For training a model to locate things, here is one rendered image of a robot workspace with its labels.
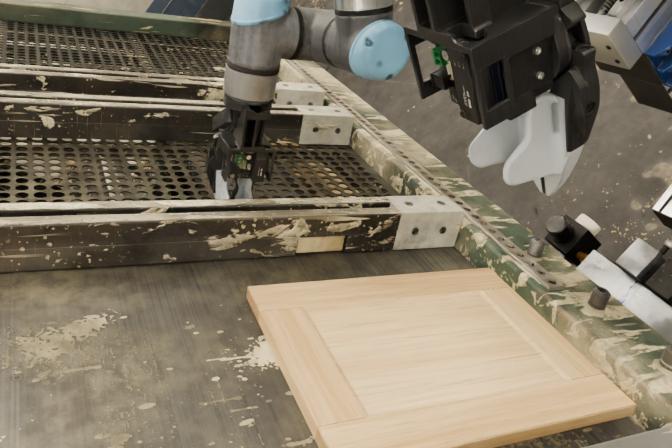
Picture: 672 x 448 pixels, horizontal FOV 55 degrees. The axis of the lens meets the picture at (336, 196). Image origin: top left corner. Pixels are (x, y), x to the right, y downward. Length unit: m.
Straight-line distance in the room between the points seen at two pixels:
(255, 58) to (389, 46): 0.19
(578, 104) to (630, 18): 0.71
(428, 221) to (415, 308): 0.21
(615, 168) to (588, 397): 1.40
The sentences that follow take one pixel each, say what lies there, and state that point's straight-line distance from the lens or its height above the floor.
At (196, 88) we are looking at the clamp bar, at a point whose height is 1.18.
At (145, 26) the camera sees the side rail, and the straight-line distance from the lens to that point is 2.22.
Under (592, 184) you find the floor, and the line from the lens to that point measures 2.21.
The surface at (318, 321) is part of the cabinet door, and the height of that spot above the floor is 1.17.
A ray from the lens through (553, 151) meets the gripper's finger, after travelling 0.45.
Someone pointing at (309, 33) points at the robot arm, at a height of 1.33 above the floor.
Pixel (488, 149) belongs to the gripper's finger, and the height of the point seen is 1.40.
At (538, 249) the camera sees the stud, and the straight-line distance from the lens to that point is 1.07.
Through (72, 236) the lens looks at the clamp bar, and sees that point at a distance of 0.90.
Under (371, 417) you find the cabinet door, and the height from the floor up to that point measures 1.18.
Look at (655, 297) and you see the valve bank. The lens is 1.12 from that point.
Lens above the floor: 1.72
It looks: 36 degrees down
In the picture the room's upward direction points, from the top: 53 degrees counter-clockwise
